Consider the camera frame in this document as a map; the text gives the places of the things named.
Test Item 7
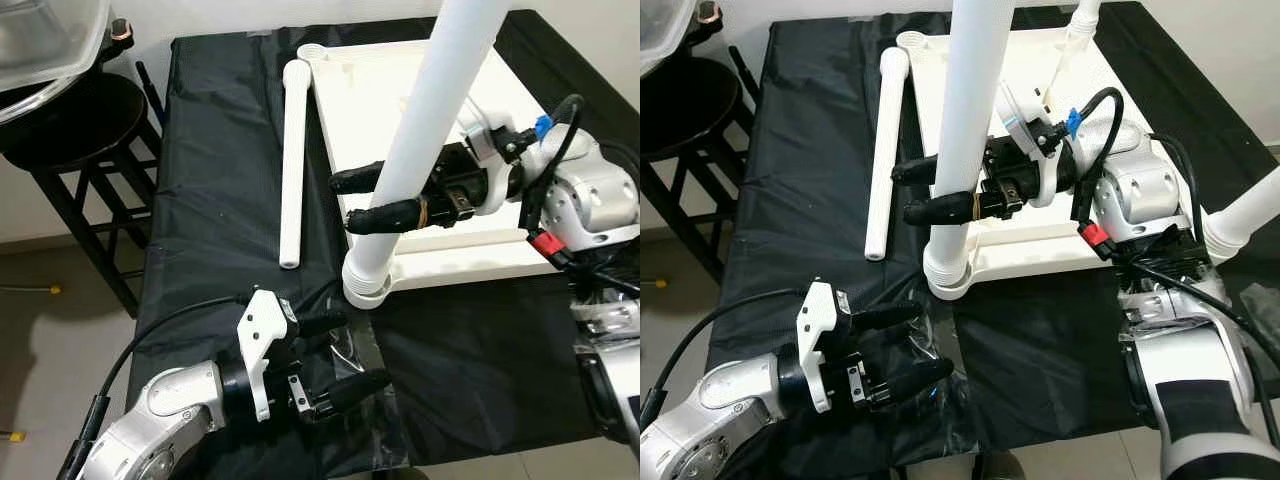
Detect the black table cloth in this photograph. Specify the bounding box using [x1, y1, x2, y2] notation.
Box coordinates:
[122, 8, 641, 480]
[698, 0, 1280, 480]

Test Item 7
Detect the clear plastic storage box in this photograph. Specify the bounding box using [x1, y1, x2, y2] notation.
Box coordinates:
[0, 0, 113, 98]
[640, 0, 703, 73]

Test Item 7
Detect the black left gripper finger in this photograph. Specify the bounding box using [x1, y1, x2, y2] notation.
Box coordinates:
[852, 301, 924, 337]
[320, 367, 394, 417]
[295, 310, 350, 340]
[880, 356, 957, 408]

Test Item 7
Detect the white plastic table top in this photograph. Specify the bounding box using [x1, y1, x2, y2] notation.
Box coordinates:
[296, 38, 626, 294]
[893, 27, 1236, 288]

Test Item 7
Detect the white plastic table leg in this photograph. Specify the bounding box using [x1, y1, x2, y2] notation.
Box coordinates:
[340, 0, 514, 312]
[1198, 163, 1280, 268]
[277, 57, 315, 271]
[1040, 0, 1104, 109]
[921, 0, 1014, 303]
[864, 47, 912, 264]

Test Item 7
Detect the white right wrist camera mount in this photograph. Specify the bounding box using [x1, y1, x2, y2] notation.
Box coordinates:
[457, 98, 526, 201]
[993, 78, 1079, 209]

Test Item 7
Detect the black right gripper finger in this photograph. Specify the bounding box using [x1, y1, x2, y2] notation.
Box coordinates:
[344, 196, 431, 235]
[892, 154, 943, 188]
[902, 192, 988, 228]
[329, 159, 389, 197]

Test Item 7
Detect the black round stool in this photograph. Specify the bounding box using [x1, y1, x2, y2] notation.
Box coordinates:
[640, 52, 773, 289]
[0, 68, 166, 319]

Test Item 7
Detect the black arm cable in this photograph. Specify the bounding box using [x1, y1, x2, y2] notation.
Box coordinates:
[518, 92, 589, 233]
[1072, 86, 1128, 229]
[640, 287, 813, 433]
[58, 294, 253, 480]

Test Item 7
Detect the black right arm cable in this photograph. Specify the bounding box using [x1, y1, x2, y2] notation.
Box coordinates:
[1072, 86, 1128, 229]
[518, 92, 589, 233]

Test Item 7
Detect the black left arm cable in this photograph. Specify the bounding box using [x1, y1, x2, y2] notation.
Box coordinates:
[58, 294, 253, 480]
[640, 287, 813, 433]

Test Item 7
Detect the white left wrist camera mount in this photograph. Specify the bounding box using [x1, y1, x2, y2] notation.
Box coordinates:
[236, 287, 300, 424]
[794, 279, 858, 415]

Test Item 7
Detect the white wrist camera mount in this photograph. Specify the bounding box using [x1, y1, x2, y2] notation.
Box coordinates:
[457, 98, 526, 201]
[794, 279, 858, 415]
[993, 78, 1079, 209]
[236, 287, 300, 424]

